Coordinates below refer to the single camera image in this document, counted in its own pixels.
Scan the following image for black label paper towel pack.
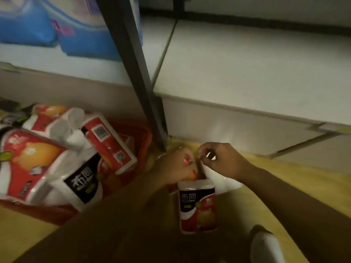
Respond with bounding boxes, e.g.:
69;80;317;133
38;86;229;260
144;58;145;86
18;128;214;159
49;150;104;213

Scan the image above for red shopping basket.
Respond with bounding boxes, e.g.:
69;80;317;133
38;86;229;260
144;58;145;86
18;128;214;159
0;120;153;226

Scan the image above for person's white shoe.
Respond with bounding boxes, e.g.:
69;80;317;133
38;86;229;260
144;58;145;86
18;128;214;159
249;224;286;263

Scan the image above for person's left forearm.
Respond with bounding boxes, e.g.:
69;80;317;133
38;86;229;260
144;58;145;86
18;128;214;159
12;176;172;263

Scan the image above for person's right hand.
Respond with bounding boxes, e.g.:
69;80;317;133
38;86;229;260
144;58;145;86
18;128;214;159
197;142;254;182

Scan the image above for large red paper towel pack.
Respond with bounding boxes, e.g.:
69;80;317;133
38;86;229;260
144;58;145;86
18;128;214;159
0;128;67;203

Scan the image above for red white paper towel pack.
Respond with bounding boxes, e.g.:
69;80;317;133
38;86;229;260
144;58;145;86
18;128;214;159
82;113;138;176

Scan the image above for blue tissue packet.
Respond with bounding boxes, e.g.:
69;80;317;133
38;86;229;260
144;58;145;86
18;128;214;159
0;0;59;47
37;0;144;62

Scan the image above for person's right forearm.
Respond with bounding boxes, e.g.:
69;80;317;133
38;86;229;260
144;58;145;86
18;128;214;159
241;165;351;263

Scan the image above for small red paper towel pack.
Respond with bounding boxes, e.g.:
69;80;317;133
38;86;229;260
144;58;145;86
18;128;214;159
176;161;219;235

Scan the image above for person's left hand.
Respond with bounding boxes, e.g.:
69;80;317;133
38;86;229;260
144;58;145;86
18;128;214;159
153;147;197;187

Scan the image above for dark metal shelf post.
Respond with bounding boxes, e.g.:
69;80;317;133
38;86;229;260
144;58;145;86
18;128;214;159
95;0;168;151

